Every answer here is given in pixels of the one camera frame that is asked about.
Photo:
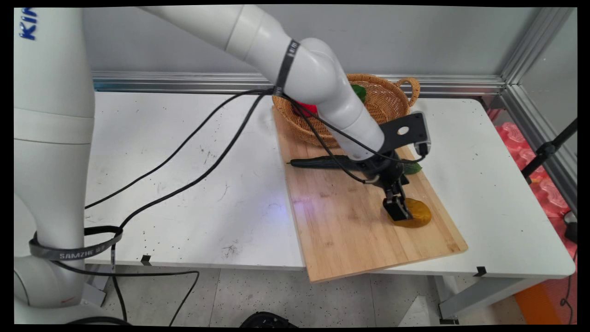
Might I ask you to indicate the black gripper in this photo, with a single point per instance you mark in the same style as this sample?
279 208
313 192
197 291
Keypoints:
387 170

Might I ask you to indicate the yellow-brown toy potato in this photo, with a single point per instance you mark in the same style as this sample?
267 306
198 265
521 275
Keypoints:
420 214

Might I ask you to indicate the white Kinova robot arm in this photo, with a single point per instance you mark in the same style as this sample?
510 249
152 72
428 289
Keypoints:
50 138

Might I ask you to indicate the bamboo cutting board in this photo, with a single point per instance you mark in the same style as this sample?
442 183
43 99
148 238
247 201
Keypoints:
359 235

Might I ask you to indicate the dark green cucumber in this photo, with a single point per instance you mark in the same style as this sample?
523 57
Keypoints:
318 162

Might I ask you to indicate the woven wicker basket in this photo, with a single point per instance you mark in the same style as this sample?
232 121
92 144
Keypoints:
389 99

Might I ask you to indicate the small black table clip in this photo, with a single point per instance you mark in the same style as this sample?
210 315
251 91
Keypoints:
146 260
480 271

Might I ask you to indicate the green toy bell pepper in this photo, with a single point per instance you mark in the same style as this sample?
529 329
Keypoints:
359 92

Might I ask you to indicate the grey table leg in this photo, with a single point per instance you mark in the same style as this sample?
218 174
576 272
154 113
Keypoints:
94 290
479 295

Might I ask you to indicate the red toy tomato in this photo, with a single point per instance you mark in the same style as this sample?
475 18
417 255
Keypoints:
308 109

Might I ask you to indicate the red foam mat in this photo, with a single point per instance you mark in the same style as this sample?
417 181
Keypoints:
546 193

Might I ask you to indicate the black tripod stand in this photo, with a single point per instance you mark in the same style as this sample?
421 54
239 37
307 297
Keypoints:
546 150

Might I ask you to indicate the orange floor mat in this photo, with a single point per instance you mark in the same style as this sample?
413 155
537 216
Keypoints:
539 304

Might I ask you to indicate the small black device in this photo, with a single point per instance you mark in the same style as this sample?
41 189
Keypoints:
571 229

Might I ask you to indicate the black round floor object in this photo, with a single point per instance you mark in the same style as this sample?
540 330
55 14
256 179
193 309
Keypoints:
267 320

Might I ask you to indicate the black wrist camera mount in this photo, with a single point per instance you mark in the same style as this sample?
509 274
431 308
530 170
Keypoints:
408 131

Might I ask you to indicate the short aluminium frame rail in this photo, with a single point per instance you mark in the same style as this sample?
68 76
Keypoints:
539 138

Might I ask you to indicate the aluminium frame post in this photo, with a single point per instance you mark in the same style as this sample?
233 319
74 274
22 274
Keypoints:
534 44

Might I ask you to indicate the long aluminium frame rail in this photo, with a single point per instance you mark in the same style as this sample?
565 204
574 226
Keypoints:
184 82

